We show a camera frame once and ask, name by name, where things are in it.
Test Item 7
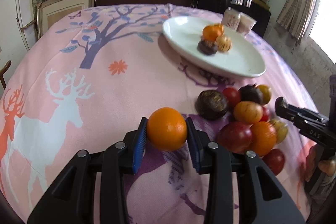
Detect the orange tangerine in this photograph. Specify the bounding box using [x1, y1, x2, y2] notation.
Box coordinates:
[249, 121, 277, 157]
[202, 24, 225, 41]

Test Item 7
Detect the yellow round fruit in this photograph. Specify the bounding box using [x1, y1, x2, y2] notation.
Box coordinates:
[216, 35, 232, 53]
[268, 118, 289, 144]
[233, 101, 263, 124]

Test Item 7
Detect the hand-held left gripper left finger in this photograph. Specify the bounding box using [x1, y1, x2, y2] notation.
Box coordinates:
[28, 117, 147, 224]

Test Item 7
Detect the bright window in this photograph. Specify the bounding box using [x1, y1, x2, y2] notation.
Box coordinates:
[307, 0, 336, 64]

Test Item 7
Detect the person's right hand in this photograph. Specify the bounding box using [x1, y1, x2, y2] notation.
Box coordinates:
[318, 159, 336, 178]

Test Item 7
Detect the white oval plate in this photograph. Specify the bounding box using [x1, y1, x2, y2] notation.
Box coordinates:
[162, 16, 266, 78]

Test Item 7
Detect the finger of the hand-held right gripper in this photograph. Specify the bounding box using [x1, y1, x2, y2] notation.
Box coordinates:
[275, 102, 328, 141]
[282, 97, 329, 123]

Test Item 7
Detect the red cherry tomato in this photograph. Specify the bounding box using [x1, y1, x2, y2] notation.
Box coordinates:
[223, 87, 241, 108]
[260, 106, 271, 122]

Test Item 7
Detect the dark purple round fruit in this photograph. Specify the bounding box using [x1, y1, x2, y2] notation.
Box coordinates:
[197, 40, 218, 56]
[196, 90, 229, 121]
[238, 84, 264, 105]

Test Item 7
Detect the red plum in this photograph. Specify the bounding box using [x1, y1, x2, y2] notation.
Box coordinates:
[262, 149, 285, 176]
[217, 122, 253, 154]

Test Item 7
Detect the pink deer print tablecloth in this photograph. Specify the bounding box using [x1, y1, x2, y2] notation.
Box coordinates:
[0, 4, 322, 224]

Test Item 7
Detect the white board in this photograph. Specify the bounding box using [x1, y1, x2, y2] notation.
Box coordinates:
[16, 0, 38, 51]

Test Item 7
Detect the large orange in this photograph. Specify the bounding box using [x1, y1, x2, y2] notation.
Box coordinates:
[146, 107, 188, 151]

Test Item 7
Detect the carved wooden chair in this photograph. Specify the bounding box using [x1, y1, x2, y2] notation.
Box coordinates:
[0, 60, 12, 90]

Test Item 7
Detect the yellow cherry tomato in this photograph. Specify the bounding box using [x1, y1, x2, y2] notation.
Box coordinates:
[256, 84, 272, 105]

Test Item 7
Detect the paper cup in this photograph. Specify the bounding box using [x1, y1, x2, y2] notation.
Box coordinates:
[237, 12, 257, 35]

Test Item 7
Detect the wooden framed panel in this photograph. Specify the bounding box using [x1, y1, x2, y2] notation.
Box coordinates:
[37, 0, 95, 39]

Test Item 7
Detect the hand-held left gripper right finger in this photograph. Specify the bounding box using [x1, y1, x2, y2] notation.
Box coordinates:
[185, 118, 306, 224]

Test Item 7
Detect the beverage can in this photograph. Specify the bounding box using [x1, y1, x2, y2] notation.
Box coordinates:
[221, 7, 241, 30]

